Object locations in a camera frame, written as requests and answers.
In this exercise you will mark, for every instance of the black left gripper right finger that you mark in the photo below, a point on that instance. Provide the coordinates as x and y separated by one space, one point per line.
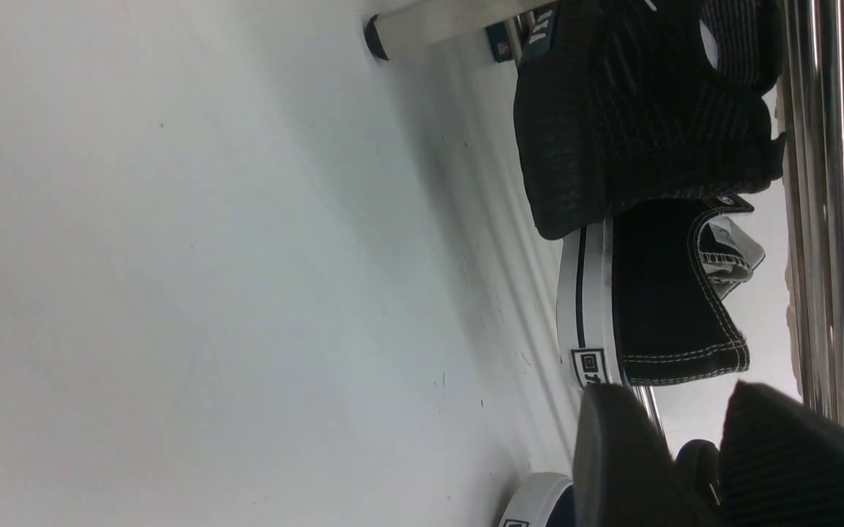
781 464

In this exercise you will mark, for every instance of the navy slip-on shoe left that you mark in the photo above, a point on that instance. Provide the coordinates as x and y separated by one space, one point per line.
543 499

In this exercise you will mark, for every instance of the black canvas sneaker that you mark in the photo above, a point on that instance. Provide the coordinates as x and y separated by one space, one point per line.
640 296

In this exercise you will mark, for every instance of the black knit sneaker left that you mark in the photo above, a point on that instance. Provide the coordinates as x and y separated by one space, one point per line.
621 102

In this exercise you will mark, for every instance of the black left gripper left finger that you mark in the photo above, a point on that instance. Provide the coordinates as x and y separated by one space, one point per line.
623 473

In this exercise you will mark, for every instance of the stainless steel shoe rack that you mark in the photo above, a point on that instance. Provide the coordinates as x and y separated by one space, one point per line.
813 158

